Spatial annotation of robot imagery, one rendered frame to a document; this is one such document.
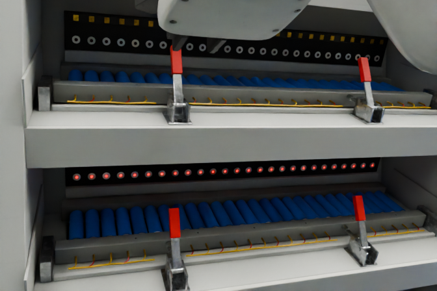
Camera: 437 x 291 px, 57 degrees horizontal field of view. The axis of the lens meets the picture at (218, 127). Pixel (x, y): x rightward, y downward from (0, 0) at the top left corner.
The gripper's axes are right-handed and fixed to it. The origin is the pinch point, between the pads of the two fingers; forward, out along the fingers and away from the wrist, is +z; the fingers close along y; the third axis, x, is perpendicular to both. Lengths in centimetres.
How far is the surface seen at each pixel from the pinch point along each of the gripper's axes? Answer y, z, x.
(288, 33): 21.4, 20.7, 9.2
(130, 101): -4.7, 14.6, -3.8
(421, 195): 45, 20, -18
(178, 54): 0.3, 9.6, 0.8
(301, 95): 18.9, 14.0, -2.7
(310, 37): 25.6, 20.9, 8.8
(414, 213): 40.8, 18.5, -20.7
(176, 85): -0.1, 9.5, -3.0
